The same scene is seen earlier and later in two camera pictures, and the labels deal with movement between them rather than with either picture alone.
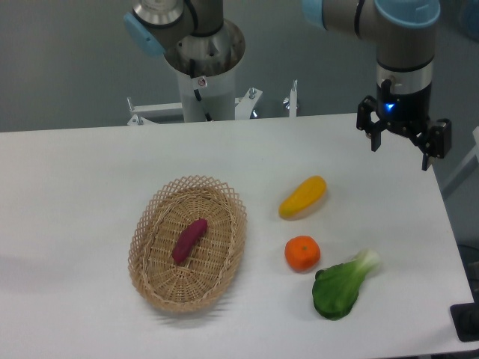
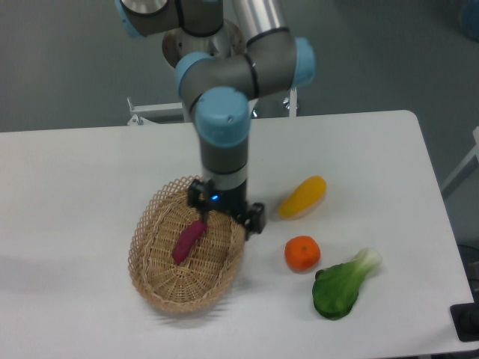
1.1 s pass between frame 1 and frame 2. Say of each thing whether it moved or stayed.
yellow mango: stayed
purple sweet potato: stayed
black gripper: moved
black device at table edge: stayed
